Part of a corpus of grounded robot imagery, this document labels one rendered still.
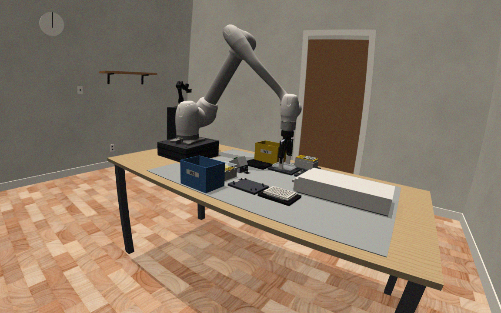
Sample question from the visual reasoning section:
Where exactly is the yellow open-top bin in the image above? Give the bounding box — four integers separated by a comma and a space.
254, 140, 280, 164

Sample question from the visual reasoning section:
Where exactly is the blue open-top bin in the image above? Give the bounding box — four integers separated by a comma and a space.
180, 156, 225, 193

